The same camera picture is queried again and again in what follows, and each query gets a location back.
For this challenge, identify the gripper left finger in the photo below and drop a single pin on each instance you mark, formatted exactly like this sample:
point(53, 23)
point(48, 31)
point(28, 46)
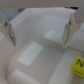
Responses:
point(10, 33)

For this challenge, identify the yellow block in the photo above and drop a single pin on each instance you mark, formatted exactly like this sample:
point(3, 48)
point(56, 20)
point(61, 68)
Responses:
point(77, 67)

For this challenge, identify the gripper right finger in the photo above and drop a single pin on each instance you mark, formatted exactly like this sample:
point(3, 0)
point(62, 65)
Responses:
point(68, 33)

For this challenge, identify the white plastic box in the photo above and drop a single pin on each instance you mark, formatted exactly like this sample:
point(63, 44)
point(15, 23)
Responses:
point(40, 50)

